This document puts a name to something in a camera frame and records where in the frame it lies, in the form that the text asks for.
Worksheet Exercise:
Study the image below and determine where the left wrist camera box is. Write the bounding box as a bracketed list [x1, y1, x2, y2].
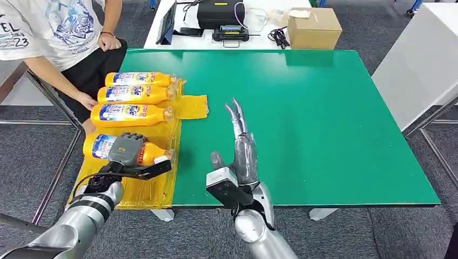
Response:
[104, 155, 173, 181]

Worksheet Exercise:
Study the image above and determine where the dark tablet case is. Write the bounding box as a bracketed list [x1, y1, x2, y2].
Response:
[156, 2, 178, 45]

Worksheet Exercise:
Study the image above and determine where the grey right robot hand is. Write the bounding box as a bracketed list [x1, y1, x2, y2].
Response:
[210, 98, 259, 187]

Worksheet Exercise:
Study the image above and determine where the clear plastic bag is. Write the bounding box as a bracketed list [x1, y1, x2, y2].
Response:
[268, 8, 291, 26]

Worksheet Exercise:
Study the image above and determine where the white cable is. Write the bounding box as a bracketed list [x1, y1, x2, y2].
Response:
[234, 2, 269, 33]

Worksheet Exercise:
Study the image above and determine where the brown cardboard box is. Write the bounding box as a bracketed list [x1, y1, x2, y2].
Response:
[287, 7, 343, 50]

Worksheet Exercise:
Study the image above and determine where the black handheld radio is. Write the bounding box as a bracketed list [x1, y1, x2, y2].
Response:
[212, 25, 261, 48]

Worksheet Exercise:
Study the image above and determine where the green table mat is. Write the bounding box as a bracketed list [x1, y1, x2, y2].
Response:
[119, 49, 441, 209]

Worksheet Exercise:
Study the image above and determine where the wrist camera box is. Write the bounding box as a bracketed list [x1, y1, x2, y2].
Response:
[205, 166, 254, 210]
[104, 155, 173, 181]

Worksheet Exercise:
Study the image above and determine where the grey steel table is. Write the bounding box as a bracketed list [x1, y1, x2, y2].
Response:
[0, 59, 89, 235]

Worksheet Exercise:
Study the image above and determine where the person's left hand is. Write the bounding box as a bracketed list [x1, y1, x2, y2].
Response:
[97, 32, 123, 52]

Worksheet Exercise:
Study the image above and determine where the person's right hand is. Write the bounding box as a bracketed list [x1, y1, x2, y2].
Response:
[75, 91, 99, 112]

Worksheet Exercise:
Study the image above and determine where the black object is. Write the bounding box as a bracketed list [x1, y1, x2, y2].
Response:
[444, 223, 458, 259]

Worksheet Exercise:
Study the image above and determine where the thin black cable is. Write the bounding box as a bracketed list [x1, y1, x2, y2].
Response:
[181, 0, 205, 22]

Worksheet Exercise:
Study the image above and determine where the person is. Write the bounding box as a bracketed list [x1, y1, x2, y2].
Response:
[0, 0, 129, 135]

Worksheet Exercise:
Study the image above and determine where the yellow plastic sheet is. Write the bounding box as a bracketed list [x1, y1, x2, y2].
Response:
[66, 78, 209, 211]

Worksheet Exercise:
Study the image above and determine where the black phone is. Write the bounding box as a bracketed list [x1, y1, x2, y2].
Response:
[172, 27, 205, 38]

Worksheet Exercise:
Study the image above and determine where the black cable bundle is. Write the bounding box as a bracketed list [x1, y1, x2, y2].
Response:
[267, 26, 291, 50]

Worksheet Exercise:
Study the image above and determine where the black equipment case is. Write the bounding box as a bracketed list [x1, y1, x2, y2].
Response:
[197, 0, 246, 30]

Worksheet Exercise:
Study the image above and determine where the orange drink bottle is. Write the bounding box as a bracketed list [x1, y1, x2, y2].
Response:
[90, 104, 175, 128]
[104, 72, 177, 87]
[97, 84, 178, 105]
[82, 133, 176, 167]

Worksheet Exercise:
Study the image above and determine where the white table foot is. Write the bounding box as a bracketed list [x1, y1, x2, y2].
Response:
[151, 209, 176, 222]
[309, 209, 339, 221]

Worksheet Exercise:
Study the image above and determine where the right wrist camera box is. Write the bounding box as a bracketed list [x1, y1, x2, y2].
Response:
[205, 166, 254, 210]

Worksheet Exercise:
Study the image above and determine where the white table with steel legs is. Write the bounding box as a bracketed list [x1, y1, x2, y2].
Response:
[371, 2, 458, 188]

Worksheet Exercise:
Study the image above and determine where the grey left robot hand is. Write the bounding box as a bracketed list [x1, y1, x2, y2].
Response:
[107, 132, 148, 167]

